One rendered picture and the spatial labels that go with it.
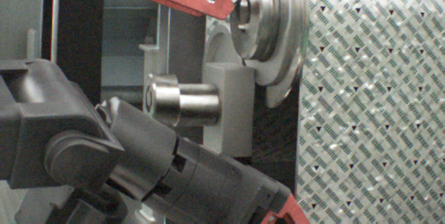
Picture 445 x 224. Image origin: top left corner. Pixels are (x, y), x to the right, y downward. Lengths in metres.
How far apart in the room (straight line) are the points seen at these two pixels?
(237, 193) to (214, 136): 0.12
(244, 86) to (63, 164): 0.22
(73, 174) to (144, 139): 0.07
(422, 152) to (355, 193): 0.07
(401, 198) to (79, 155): 0.28
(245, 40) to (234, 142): 0.08
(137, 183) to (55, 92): 0.10
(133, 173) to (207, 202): 0.06
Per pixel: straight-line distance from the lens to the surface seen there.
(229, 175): 0.69
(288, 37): 0.71
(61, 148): 0.59
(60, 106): 0.60
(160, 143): 0.66
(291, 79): 0.72
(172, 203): 0.67
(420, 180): 0.77
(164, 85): 0.77
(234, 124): 0.78
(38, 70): 0.63
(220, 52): 0.90
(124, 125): 0.66
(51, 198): 0.67
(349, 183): 0.74
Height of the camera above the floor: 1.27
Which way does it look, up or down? 7 degrees down
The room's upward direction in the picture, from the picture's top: 2 degrees clockwise
